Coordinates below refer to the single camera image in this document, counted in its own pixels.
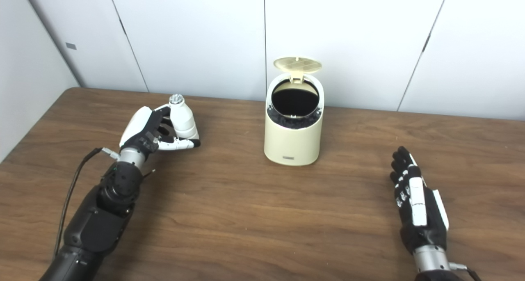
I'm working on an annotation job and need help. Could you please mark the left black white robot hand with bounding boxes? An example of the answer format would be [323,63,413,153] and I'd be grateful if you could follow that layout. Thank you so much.
[119,105,201,158]

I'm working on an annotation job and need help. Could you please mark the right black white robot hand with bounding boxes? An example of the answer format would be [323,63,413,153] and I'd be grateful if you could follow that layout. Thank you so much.
[390,146,450,255]

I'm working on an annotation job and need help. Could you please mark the small white plastic bottle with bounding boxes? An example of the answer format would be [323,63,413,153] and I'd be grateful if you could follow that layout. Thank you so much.
[169,94,200,141]

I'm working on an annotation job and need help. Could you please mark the cream-colored round bin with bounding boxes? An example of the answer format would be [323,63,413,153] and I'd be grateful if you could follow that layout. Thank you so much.
[264,73,325,167]

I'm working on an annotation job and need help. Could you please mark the cream round bin lid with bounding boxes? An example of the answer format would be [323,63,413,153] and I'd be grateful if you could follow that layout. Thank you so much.
[273,57,322,83]

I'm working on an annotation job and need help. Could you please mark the black bin liner bag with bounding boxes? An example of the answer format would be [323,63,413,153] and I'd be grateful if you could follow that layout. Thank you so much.
[267,104,323,130]

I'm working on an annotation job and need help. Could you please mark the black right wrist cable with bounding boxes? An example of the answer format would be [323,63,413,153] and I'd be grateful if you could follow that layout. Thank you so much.
[449,263,482,281]

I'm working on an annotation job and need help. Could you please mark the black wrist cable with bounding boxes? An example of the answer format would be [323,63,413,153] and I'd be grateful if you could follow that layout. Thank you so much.
[53,147,121,259]
[449,263,482,281]

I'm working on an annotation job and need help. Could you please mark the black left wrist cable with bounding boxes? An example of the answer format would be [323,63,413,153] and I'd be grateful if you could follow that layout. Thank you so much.
[53,147,121,259]

